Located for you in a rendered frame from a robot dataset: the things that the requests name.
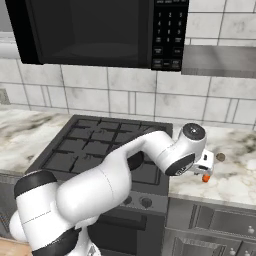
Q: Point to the black stove knob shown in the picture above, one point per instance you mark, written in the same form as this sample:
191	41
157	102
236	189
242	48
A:
146	202
127	200

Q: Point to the silver cupboard knob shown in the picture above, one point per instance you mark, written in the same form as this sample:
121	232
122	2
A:
232	251
247	253

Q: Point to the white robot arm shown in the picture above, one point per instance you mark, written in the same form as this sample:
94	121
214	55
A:
100	186

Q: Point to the steel range hood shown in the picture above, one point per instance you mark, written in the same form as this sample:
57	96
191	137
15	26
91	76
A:
220	61

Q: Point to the black microwave oven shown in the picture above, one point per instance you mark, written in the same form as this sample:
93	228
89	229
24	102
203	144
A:
90	30

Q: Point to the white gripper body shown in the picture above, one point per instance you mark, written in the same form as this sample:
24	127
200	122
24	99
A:
202	169

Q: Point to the silver drawer knob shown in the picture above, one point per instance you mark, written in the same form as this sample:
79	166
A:
250	229

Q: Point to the black gas stove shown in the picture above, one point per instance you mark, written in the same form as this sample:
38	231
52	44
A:
90	143

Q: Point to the grey base cupboard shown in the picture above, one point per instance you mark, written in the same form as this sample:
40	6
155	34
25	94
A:
8	203

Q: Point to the grey drawer front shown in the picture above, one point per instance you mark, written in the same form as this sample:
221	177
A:
213	218

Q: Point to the grey cupboard door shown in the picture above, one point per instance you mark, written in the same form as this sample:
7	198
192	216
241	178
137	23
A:
200	245
248	248

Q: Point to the orange carrot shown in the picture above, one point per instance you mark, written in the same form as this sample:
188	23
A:
206	178

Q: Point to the black oven door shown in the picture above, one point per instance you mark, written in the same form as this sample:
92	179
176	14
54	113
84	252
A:
140	238

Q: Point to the grey wall socket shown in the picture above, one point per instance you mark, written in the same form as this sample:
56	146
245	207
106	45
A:
4	96

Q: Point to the brown garlic bulb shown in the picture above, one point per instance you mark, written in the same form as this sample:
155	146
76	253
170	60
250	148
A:
220	157

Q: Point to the grey wall cupboard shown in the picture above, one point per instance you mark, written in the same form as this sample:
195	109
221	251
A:
8	43

